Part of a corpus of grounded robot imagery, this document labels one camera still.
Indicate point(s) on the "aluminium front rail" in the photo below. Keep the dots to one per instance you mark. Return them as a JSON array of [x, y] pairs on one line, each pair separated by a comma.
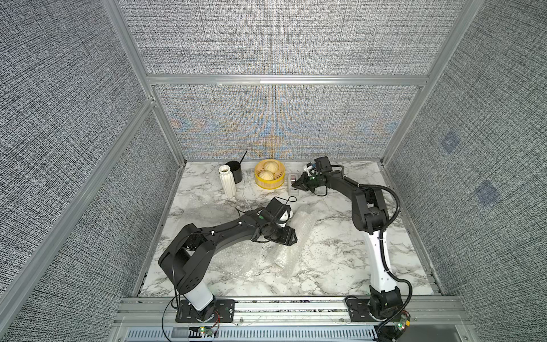
[[292, 318]]

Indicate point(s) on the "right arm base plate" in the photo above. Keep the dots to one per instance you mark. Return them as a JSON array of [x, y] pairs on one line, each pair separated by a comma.
[[361, 310]]

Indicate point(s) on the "white ribbed slim vase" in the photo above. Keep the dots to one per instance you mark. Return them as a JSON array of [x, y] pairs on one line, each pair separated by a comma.
[[227, 181]]

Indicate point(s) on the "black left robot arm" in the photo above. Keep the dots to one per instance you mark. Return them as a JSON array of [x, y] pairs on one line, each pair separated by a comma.
[[187, 258]]

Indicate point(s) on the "yellow steamer basket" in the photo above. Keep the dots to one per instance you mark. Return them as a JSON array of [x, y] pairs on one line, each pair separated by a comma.
[[280, 176]]

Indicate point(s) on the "white ribbed wide vase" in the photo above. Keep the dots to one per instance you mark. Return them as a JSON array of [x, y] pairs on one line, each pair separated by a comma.
[[288, 257]]

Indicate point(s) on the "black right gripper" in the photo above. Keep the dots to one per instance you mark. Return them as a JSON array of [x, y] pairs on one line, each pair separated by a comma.
[[300, 184]]

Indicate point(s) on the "bun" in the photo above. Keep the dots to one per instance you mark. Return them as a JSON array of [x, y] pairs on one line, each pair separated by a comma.
[[271, 166], [267, 175]]

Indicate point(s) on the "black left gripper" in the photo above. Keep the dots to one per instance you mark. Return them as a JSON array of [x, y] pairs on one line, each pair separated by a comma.
[[287, 237]]

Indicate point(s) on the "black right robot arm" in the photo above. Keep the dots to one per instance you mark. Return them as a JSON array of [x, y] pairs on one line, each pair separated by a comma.
[[369, 214]]

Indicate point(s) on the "black cup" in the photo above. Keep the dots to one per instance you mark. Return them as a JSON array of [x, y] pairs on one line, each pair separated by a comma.
[[236, 169]]

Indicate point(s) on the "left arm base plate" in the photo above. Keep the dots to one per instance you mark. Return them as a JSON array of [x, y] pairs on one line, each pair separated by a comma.
[[221, 310]]

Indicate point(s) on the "small clear box red contents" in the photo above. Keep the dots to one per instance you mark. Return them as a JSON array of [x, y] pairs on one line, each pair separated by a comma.
[[292, 178]]

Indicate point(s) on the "front bun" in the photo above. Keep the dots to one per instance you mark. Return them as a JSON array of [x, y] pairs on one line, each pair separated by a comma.
[[267, 175]]

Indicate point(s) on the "back bun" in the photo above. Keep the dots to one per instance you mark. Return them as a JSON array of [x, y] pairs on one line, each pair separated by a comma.
[[271, 166]]

